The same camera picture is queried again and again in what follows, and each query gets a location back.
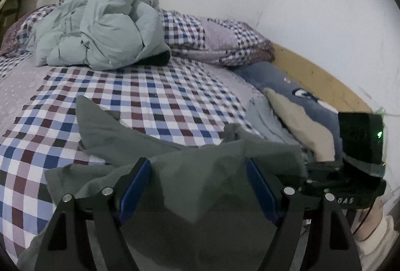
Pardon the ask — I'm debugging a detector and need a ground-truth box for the beige cloth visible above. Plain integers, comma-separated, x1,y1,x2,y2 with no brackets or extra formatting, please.
264,88,336,162

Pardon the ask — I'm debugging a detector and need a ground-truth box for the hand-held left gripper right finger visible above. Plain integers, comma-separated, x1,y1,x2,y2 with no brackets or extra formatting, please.
245,158,363,271

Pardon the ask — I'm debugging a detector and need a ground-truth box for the dark green garment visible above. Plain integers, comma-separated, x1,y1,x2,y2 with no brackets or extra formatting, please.
17,95,308,271

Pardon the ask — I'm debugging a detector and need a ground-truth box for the checked rolled quilt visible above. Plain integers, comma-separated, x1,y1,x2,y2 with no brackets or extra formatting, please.
0,4,276,68

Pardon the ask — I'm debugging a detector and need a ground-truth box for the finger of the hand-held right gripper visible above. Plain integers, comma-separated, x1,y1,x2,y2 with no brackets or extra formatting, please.
304,161,345,195

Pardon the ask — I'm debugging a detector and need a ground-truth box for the light green puffer jacket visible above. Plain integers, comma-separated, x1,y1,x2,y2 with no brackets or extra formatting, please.
26,0,172,71

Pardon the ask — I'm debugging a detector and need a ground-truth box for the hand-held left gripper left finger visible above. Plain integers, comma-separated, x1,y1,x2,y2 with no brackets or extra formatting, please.
34,157,153,271

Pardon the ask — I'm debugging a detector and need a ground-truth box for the grey-blue cloth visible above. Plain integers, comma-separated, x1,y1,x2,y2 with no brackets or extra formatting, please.
247,97,301,146

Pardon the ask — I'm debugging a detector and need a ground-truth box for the blue printed pillow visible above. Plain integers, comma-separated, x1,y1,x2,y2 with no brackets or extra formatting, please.
231,62,344,162

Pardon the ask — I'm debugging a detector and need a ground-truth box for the checked bed sheet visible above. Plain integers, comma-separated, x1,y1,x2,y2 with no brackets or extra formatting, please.
0,49,263,265

